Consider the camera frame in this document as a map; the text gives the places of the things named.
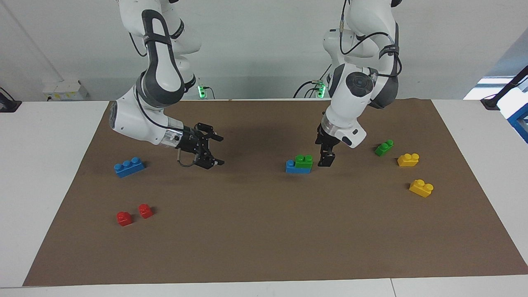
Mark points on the blue metal frame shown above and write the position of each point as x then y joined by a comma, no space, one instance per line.
520,123

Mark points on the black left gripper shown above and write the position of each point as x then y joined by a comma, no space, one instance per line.
328,142

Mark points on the brown table mat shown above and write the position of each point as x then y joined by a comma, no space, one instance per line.
264,239

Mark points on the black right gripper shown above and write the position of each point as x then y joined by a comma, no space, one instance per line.
194,142

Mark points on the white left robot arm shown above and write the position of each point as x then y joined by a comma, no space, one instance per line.
350,103

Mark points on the blue three-stud toy block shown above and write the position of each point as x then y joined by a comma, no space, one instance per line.
130,168
291,167

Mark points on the black table clamp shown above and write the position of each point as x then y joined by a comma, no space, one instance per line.
8,105

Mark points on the green two-stud toy block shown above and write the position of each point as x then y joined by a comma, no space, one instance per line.
383,148
304,161

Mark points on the yellow two-stud toy block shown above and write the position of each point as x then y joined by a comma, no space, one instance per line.
420,189
408,160

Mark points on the white wall socket box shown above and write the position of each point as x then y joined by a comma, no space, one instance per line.
66,90

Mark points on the red one-stud toy block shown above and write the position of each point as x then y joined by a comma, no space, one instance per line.
145,211
124,219

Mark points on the black camera stand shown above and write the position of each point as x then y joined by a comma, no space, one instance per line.
491,103

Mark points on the green lit base connector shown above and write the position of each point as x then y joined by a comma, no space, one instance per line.
201,90
321,88

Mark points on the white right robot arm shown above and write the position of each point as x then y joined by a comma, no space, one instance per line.
136,119

